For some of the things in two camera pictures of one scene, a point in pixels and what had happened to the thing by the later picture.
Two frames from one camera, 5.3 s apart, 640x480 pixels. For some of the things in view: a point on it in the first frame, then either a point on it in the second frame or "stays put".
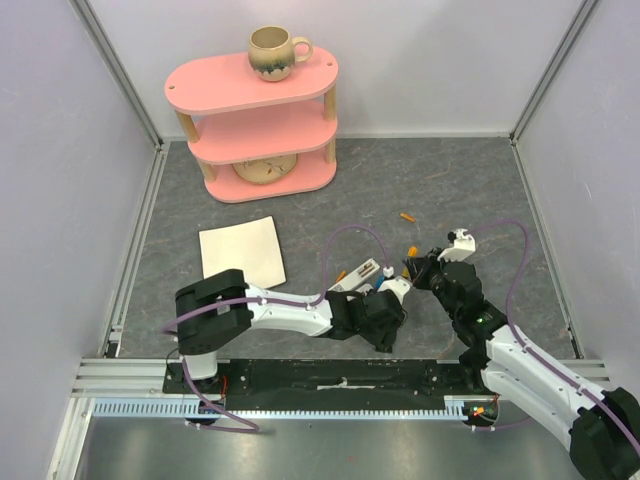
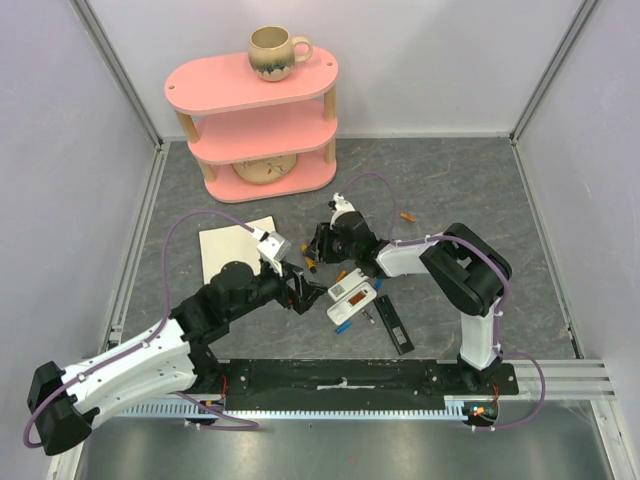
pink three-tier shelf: x=238 y=117 stays put
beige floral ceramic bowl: x=266 y=170 stays put
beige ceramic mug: x=271 y=52 stays put
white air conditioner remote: x=357 y=276 stays put
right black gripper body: x=433 y=268 → x=330 y=242
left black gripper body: x=383 y=336 → x=287 y=294
